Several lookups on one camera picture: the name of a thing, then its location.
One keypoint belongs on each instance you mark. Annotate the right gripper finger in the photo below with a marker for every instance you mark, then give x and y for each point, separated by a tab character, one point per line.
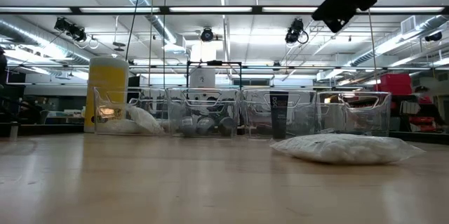
333	11

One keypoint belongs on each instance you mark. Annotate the small black ceiling spotlight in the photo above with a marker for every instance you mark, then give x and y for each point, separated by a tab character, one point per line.
434	36

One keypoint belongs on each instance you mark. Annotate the red shelf items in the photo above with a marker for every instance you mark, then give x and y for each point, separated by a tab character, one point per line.
417	120

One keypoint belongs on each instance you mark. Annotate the white pillar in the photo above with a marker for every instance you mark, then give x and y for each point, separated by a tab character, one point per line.
202	76

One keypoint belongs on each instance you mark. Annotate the red storage bins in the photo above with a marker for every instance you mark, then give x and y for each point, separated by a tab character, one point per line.
394	83

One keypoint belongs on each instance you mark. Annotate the black metal stand frame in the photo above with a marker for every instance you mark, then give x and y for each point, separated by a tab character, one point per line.
214	63

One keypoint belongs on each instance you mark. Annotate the black overhead frame beam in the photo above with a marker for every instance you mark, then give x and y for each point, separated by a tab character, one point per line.
257	10

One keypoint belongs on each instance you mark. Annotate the person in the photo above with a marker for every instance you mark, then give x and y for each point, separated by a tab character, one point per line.
429	111
29	111

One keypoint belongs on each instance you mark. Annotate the yellow-labelled wipes canister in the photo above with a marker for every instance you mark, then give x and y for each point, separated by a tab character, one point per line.
105	76

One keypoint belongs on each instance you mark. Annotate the black pouch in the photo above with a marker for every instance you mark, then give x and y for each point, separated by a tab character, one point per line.
279	115

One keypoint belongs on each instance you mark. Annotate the grey chair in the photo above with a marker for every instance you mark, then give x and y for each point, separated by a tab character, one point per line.
43	117

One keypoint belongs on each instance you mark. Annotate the round black ceiling spotlight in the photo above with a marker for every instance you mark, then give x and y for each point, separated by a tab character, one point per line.
207	35

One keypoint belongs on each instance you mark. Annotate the silver air duct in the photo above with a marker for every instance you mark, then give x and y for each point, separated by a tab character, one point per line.
421	27
158	24

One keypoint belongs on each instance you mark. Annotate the black double ceiling spotlight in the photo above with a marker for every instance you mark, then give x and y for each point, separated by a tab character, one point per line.
72	30

